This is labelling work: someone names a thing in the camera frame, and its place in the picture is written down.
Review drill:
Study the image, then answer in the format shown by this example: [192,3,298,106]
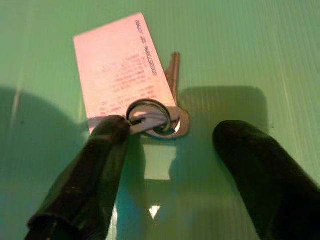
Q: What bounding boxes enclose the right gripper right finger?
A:
[212,119,320,240]

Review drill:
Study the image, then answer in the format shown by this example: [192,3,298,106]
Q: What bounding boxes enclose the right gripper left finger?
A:
[24,114,131,240]

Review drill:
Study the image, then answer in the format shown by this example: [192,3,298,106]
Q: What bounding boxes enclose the purple key strap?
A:
[87,113,167,136]

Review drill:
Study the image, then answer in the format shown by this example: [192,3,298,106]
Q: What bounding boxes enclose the metal key ring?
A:
[126,99,172,137]

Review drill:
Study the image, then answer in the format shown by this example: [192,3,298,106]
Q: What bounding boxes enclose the printed paper key tag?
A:
[73,12,177,135]

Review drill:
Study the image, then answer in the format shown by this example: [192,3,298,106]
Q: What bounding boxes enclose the metal key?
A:
[146,51,191,138]

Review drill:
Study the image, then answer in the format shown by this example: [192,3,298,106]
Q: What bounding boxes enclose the green corrugated plastic sheet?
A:
[0,0,320,240]

